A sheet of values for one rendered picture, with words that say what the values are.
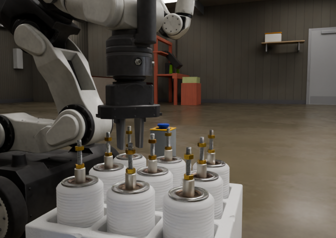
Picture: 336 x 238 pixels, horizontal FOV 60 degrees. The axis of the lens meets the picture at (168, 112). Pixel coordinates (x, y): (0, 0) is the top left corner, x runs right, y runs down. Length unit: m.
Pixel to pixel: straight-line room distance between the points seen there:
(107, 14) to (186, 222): 0.38
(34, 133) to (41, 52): 0.29
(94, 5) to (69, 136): 0.51
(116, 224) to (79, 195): 0.10
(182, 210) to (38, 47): 0.74
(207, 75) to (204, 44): 1.03
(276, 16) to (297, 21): 0.60
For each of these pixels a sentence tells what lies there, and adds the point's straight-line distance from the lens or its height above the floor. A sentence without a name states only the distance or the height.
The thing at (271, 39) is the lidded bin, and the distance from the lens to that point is 8.96.
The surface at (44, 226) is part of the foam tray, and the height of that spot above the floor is 0.18.
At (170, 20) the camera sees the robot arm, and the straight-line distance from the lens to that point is 1.12.
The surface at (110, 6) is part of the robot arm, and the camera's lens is 0.53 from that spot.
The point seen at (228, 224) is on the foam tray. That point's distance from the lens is 0.63.
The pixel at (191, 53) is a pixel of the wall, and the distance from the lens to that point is 9.89.
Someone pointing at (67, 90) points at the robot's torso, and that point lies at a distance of 1.02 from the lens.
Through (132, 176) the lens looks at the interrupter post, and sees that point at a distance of 0.58.
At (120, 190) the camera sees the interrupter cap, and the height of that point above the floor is 0.25.
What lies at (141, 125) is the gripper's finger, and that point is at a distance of 0.57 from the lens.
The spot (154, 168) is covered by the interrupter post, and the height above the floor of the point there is 0.26.
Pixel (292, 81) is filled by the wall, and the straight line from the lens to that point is 9.43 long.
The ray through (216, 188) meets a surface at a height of 0.24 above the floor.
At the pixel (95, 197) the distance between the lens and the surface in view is 0.63.
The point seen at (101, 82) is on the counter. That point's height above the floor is 0.64.
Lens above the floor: 0.45
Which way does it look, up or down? 5 degrees down
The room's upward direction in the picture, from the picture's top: straight up
